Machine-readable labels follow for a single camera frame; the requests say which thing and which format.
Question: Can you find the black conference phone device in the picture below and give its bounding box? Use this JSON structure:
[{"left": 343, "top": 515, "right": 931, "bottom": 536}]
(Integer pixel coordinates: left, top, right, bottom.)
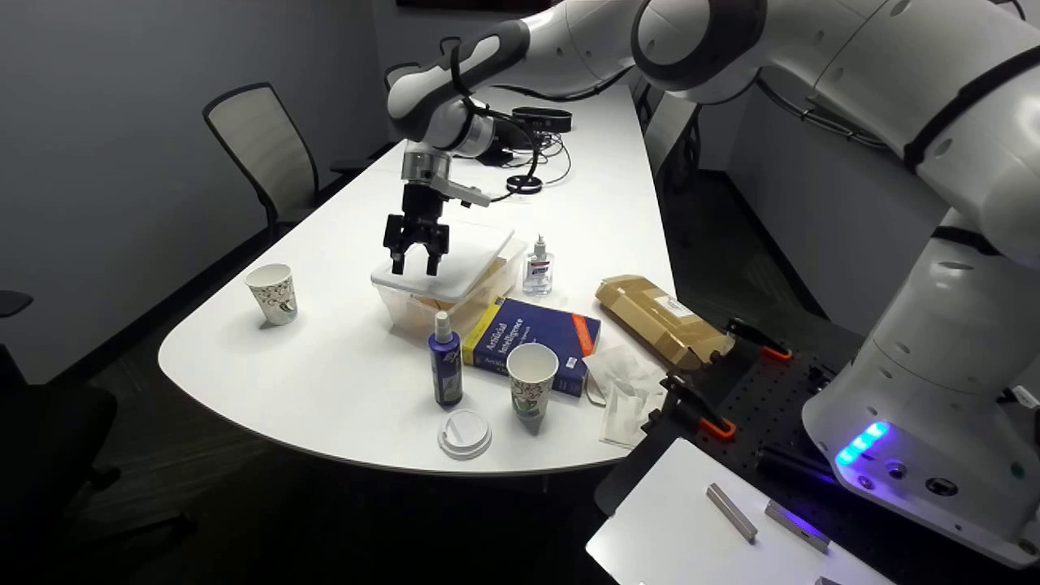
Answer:
[{"left": 481, "top": 108, "right": 571, "bottom": 166}]

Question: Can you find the blue yellow book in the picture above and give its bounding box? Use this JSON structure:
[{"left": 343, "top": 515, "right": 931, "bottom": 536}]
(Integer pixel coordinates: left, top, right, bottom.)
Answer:
[{"left": 462, "top": 296, "right": 606, "bottom": 399}]

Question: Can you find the patterned paper cup far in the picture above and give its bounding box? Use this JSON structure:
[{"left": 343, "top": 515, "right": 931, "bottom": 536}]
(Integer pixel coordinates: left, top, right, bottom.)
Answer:
[{"left": 248, "top": 262, "right": 297, "bottom": 323}]

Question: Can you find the black orange clamp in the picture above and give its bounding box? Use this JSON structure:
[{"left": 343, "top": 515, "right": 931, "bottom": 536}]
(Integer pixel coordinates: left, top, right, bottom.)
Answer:
[
  {"left": 661, "top": 375, "right": 739, "bottom": 442},
  {"left": 726, "top": 317, "right": 798, "bottom": 365}
]

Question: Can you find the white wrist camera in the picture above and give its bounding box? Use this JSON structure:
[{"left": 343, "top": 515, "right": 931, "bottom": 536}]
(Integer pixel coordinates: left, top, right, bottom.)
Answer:
[{"left": 400, "top": 148, "right": 490, "bottom": 209}]

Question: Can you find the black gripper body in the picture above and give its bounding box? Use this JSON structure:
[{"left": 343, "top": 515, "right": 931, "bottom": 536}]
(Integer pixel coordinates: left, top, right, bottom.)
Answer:
[{"left": 385, "top": 183, "right": 449, "bottom": 253}]

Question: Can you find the grey marker pen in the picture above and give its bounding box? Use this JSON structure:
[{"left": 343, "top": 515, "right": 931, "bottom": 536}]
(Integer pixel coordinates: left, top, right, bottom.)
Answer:
[{"left": 707, "top": 485, "right": 759, "bottom": 547}]

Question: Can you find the round black speakerphone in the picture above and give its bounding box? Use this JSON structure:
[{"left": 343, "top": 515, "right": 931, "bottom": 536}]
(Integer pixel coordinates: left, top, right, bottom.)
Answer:
[{"left": 508, "top": 176, "right": 542, "bottom": 196}]

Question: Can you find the white cup lid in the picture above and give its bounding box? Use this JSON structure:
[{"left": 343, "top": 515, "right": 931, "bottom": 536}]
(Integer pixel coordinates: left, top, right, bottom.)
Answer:
[{"left": 440, "top": 411, "right": 493, "bottom": 457}]

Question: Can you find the brown cardboard package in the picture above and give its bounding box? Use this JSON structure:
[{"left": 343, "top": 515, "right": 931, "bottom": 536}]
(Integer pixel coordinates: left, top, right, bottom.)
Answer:
[{"left": 594, "top": 277, "right": 736, "bottom": 373}]

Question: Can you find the patterned paper cup near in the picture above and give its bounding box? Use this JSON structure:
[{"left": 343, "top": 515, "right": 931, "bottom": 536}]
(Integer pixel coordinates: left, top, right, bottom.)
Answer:
[{"left": 508, "top": 340, "right": 558, "bottom": 431}]

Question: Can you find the white lunchbox lid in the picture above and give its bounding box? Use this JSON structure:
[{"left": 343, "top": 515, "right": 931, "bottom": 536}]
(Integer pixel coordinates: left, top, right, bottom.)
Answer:
[{"left": 370, "top": 228, "right": 521, "bottom": 304}]

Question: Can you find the clear plastic lunchbox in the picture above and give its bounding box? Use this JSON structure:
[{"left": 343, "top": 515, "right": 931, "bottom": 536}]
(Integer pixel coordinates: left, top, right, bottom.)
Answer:
[{"left": 377, "top": 262, "right": 516, "bottom": 336}]

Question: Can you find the patterned paper cup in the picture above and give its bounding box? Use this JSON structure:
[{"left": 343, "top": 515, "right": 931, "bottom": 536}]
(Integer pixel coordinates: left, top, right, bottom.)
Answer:
[
  {"left": 248, "top": 262, "right": 297, "bottom": 323},
  {"left": 508, "top": 340, "right": 558, "bottom": 431}
]

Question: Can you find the blue spray bottle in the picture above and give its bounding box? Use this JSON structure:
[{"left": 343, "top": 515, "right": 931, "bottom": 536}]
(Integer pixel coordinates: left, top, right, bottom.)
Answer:
[{"left": 430, "top": 313, "right": 462, "bottom": 410}]

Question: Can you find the white paper sheet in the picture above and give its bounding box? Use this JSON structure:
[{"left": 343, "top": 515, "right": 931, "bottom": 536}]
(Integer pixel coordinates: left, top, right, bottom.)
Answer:
[{"left": 586, "top": 438, "right": 888, "bottom": 585}]

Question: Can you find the clear sanitizer bottle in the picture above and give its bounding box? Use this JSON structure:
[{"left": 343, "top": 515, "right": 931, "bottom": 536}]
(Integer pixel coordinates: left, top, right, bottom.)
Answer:
[{"left": 524, "top": 239, "right": 553, "bottom": 296}]

